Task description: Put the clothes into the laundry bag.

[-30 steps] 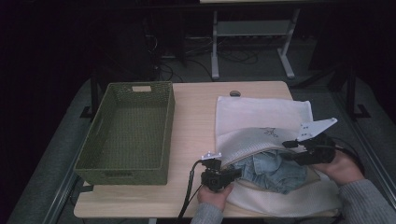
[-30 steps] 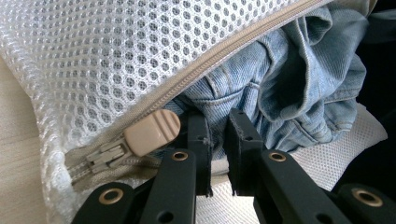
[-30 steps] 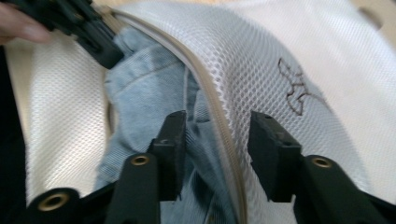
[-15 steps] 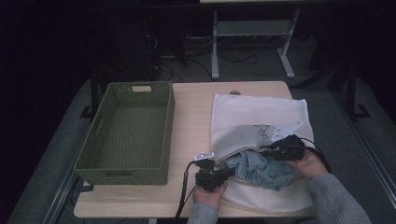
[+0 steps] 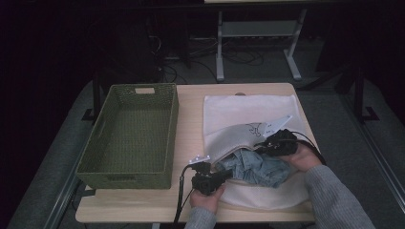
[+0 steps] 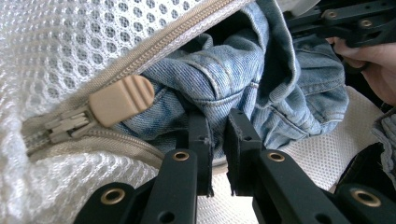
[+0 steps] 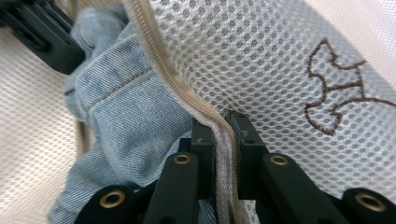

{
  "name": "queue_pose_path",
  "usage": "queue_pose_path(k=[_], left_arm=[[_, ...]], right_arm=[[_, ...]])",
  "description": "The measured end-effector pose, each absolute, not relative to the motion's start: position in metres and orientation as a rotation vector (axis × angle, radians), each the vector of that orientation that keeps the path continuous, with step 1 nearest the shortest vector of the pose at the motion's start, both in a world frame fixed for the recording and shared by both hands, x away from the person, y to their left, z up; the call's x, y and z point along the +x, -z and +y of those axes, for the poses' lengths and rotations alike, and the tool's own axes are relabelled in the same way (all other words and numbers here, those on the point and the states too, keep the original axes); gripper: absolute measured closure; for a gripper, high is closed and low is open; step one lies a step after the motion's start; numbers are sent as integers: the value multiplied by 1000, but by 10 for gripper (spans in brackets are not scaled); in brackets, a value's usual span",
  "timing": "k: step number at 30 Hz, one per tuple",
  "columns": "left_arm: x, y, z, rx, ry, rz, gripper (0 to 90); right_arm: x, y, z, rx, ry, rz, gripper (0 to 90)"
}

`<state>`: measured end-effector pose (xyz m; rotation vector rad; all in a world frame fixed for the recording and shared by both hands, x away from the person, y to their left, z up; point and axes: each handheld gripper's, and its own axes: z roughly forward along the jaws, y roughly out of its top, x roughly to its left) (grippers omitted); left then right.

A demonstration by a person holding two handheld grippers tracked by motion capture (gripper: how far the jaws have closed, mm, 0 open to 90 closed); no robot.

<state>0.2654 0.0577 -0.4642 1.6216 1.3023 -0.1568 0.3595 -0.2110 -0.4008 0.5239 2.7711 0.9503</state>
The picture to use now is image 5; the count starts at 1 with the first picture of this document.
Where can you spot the black table leg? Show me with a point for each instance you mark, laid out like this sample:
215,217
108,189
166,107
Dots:
96,95

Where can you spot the blue denim garment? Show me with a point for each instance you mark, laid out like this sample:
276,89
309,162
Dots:
258,168

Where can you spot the green woven basket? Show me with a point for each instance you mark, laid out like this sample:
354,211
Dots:
137,136

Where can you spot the person's right hand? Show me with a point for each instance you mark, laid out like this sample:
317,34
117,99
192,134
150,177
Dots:
304,159

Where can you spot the person's left hand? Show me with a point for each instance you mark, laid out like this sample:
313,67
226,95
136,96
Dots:
207,200

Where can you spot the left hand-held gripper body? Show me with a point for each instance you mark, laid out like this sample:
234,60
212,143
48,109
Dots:
205,183

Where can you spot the aluminium floor rail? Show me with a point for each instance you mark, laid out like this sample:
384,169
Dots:
62,203
379,159

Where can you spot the black metal stand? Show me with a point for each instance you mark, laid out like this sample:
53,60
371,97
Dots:
359,95

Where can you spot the white metal desk frame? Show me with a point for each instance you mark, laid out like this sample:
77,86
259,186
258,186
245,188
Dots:
258,28

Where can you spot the white mesh laundry bag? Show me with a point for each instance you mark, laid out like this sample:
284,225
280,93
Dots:
242,111

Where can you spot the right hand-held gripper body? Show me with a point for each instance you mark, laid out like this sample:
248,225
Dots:
283,143

